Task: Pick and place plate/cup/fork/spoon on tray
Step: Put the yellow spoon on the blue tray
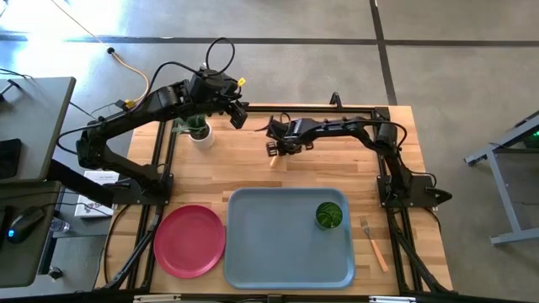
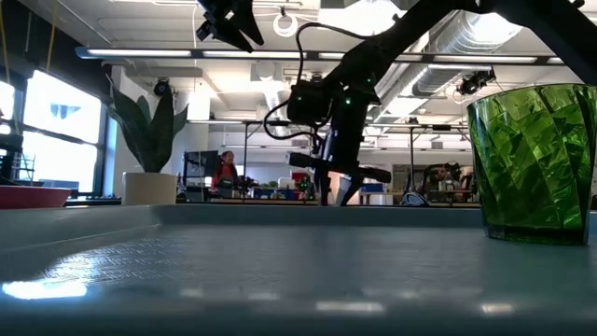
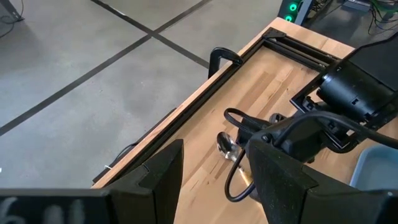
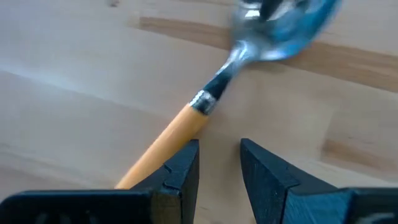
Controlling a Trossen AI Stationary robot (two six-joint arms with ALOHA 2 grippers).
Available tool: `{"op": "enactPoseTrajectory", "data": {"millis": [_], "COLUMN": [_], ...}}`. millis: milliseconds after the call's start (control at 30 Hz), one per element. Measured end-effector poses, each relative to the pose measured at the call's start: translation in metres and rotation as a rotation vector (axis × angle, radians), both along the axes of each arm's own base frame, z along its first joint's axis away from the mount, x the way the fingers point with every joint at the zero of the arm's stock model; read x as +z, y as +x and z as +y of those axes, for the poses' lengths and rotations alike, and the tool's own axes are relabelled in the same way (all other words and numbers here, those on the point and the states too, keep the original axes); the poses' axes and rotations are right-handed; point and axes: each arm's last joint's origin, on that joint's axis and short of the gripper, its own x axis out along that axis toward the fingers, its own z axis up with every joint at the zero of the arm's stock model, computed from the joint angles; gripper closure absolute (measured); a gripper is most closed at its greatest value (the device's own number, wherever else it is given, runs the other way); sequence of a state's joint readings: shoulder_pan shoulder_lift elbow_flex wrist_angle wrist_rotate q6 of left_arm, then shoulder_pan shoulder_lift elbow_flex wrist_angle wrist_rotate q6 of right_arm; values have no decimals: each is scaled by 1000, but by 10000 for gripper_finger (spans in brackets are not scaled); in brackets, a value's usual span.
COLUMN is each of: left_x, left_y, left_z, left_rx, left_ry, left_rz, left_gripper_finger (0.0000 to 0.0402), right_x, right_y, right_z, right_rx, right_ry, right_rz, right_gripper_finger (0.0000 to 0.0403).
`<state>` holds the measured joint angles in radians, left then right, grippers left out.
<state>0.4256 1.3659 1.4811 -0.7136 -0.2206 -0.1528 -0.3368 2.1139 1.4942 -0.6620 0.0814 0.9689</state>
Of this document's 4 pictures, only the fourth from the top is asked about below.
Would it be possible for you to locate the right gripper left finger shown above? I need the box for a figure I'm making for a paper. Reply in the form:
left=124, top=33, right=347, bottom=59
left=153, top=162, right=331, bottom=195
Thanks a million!
left=0, top=138, right=200, bottom=224

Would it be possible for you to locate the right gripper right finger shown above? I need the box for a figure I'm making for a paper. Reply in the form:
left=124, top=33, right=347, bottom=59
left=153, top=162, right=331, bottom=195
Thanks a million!
left=239, top=138, right=398, bottom=224

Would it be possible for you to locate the fork with wooden handle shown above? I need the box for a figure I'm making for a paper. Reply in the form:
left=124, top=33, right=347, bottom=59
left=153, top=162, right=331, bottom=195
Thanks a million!
left=114, top=0, right=343, bottom=190

